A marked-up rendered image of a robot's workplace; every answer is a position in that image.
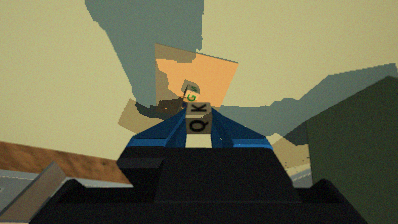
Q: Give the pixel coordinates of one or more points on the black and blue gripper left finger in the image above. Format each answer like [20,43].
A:
[164,133]

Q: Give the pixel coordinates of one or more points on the beige letter block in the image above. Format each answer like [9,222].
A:
[198,118]
[191,93]
[181,106]

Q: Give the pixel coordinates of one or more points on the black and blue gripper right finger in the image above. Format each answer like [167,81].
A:
[234,135]

